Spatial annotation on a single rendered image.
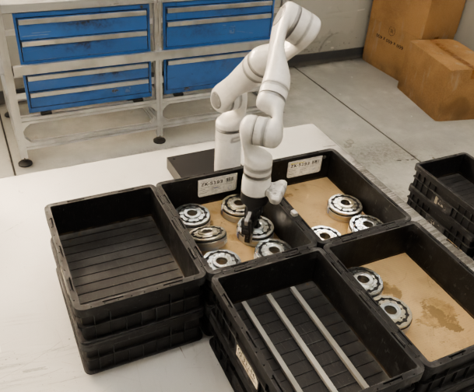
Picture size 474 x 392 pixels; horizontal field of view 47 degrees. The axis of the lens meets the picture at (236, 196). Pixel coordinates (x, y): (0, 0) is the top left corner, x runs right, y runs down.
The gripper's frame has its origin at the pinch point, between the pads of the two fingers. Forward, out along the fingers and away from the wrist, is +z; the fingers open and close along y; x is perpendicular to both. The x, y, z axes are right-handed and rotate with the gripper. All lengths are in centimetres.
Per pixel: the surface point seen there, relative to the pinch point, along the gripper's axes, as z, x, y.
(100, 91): 47, -134, -145
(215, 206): 3.3, -14.3, -11.2
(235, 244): 3.3, -3.4, 3.0
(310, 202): 3.3, 11.6, -24.5
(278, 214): -3.5, 5.6, -6.0
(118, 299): -6.8, -17.6, 41.1
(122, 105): 57, -124, -152
